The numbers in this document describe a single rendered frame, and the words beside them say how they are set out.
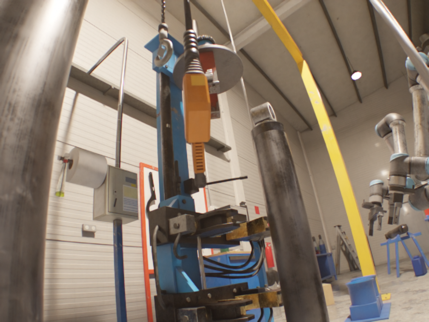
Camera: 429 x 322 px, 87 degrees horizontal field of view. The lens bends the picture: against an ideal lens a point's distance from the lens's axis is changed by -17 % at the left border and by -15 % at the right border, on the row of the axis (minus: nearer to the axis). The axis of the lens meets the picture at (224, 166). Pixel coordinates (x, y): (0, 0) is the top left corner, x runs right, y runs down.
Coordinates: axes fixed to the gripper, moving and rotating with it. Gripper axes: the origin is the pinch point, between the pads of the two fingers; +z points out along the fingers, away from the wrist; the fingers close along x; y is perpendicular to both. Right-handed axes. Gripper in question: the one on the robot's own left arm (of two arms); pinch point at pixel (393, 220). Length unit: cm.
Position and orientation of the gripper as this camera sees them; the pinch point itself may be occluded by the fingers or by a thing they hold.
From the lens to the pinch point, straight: 148.3
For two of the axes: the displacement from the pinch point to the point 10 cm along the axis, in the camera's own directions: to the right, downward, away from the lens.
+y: -9.0, -1.2, 4.2
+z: -1.9, 9.7, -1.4
